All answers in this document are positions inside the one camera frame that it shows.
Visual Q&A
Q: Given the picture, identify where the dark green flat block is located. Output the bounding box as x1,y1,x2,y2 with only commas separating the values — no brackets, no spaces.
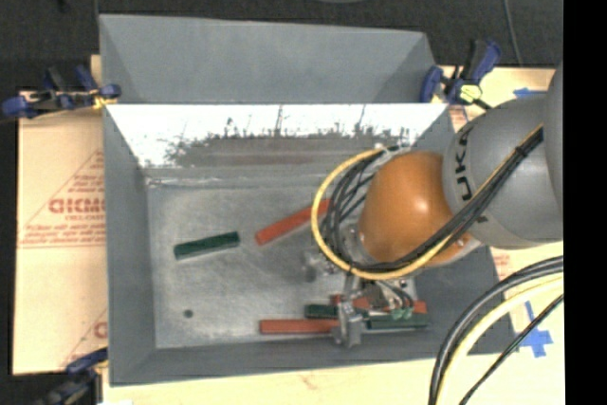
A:
303,303,340,320
173,230,241,261
366,312,430,331

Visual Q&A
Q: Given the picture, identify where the red-brown flat block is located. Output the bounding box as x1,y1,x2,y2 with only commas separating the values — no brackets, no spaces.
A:
254,198,332,247
259,318,340,336
329,293,429,315

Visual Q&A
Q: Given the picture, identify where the grey metal bin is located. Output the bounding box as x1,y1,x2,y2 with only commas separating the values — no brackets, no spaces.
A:
98,13,518,385

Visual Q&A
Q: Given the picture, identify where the brown cardboard board, red print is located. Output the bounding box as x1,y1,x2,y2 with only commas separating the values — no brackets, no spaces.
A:
11,54,557,377

